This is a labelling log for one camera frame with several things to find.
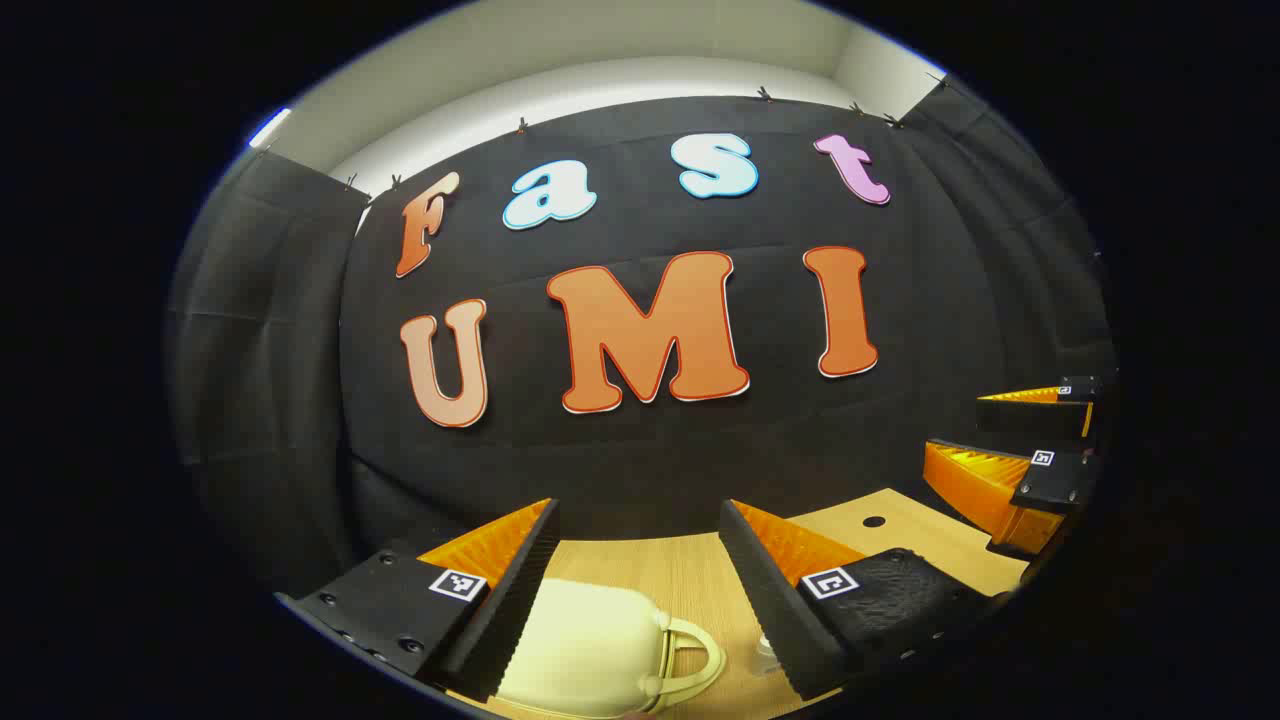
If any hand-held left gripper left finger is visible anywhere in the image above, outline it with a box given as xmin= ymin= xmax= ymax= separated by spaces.
xmin=278 ymin=498 xmax=561 ymax=704

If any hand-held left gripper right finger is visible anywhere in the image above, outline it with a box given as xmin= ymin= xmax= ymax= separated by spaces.
xmin=718 ymin=498 xmax=1011 ymax=701

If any white pump bottle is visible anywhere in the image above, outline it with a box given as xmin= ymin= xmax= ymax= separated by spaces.
xmin=753 ymin=628 xmax=793 ymax=677

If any black backdrop cloth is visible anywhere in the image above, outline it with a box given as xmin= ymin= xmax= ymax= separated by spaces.
xmin=165 ymin=75 xmax=1119 ymax=601

